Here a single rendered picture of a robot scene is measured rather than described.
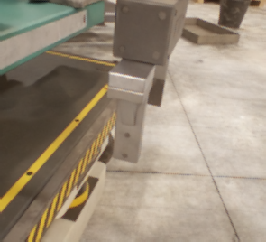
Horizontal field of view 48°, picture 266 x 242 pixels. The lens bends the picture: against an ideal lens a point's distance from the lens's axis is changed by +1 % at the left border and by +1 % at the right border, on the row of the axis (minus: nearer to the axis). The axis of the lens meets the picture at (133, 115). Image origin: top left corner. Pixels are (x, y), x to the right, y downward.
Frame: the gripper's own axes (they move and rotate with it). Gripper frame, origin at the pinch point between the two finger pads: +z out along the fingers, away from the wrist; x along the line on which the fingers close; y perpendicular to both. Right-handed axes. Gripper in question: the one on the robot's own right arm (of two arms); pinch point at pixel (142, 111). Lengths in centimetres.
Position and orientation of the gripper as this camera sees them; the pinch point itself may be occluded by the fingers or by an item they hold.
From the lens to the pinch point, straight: 35.3
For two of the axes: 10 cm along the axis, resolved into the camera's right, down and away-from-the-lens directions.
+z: -1.1, 8.7, 4.9
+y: -9.6, -2.1, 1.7
